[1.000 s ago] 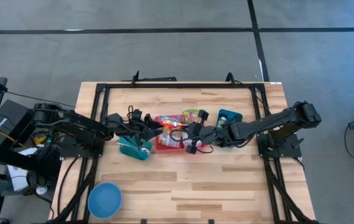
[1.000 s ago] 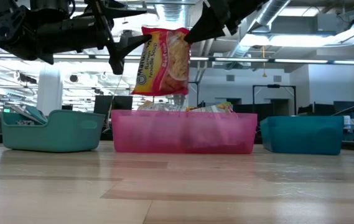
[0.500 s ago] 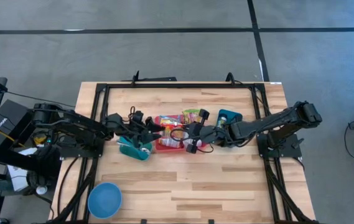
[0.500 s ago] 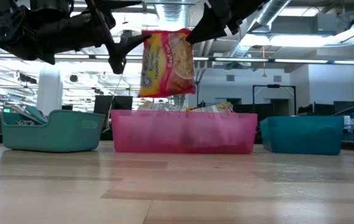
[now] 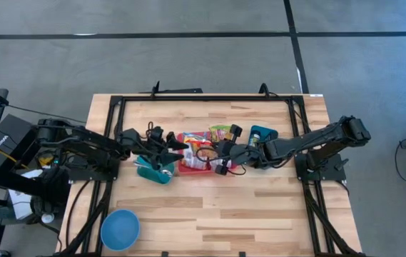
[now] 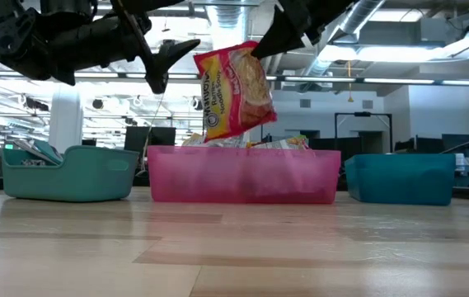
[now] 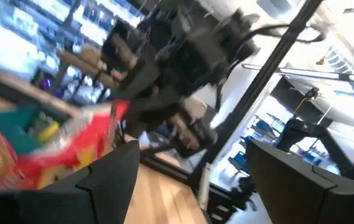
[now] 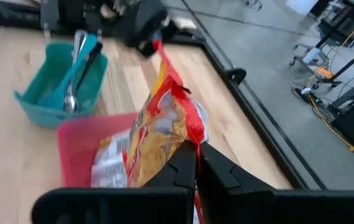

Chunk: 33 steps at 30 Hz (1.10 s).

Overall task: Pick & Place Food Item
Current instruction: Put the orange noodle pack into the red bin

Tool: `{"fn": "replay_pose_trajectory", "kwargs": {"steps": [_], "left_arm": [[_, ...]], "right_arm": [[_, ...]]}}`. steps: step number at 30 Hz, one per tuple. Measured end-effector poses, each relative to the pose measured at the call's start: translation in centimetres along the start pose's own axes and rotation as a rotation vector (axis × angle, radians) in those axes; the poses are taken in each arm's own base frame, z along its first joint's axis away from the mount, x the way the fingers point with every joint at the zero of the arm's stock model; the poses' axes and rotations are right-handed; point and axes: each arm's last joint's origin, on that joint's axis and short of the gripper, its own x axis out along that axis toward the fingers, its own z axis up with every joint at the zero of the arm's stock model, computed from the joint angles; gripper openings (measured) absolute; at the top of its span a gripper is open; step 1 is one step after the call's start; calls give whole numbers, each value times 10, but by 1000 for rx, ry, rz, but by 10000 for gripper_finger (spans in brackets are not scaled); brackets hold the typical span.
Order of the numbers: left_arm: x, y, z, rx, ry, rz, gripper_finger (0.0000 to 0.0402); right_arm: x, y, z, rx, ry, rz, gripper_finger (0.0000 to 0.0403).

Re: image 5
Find orange and green ramen packet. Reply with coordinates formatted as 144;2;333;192
208;124;234;143

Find blue plastic bin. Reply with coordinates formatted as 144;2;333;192
248;124;280;144

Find black clamp handle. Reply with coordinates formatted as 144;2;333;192
150;80;204;96
258;82;272;98

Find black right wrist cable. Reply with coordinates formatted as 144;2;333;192
194;146;247;176

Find white paper box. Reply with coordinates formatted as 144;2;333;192
7;168;44;221

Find pink plastic tray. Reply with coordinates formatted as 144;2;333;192
176;131;240;176

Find yellow cable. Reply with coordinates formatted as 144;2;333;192
0;146;31;171

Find blue bowl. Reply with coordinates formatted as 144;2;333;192
100;208;141;252

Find green plastic bin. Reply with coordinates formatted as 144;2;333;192
136;155;176;186

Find black box white print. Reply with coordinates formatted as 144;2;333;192
0;113;51;171

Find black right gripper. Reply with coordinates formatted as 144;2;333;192
215;123;272;176

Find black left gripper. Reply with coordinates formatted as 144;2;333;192
116;125;191;171

